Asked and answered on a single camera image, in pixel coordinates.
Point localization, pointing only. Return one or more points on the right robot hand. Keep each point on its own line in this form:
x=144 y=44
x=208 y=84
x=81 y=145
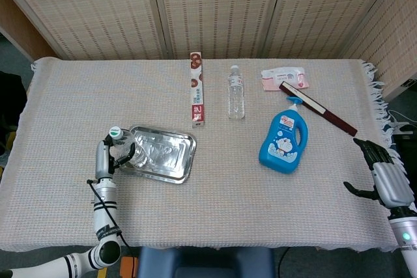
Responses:
x=391 y=183

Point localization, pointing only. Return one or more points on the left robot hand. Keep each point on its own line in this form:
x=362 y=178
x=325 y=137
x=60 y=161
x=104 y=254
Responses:
x=102 y=161

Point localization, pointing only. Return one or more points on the clear plastic water bottle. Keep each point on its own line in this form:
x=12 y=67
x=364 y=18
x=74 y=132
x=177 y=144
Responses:
x=138 y=156

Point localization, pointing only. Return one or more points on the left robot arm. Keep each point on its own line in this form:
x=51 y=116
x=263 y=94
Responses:
x=104 y=219

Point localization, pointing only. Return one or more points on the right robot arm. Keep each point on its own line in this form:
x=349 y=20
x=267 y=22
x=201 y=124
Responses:
x=405 y=235

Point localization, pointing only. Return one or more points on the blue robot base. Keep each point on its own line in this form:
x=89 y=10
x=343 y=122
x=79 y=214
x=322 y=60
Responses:
x=202 y=263

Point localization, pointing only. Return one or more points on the stainless steel rectangular tray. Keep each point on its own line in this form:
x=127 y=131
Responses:
x=169 y=157

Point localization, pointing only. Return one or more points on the blue cartoon detergent bottle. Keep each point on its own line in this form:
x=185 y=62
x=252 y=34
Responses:
x=283 y=147

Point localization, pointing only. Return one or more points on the small clear plastic bottle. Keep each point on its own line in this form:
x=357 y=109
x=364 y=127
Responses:
x=236 y=99

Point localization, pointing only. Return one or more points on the black object beside table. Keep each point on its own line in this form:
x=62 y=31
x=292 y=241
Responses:
x=9 y=105

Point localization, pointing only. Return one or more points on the long red white wrap box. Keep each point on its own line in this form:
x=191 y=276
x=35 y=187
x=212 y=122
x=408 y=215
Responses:
x=197 y=95

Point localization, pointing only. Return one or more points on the beige woven tablecloth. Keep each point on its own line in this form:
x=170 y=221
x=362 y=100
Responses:
x=211 y=200

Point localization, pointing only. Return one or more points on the pink white wet wipes pack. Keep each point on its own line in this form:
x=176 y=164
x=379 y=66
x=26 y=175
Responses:
x=277 y=77

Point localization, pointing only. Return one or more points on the bamboo folding screen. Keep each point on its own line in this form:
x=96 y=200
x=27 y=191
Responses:
x=211 y=11

